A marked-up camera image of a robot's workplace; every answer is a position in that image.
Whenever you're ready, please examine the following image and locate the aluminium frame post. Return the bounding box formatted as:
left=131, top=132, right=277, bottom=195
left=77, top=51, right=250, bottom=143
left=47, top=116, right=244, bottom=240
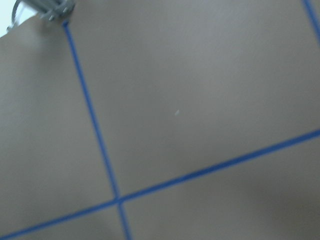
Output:
left=22, top=0, right=76, bottom=21

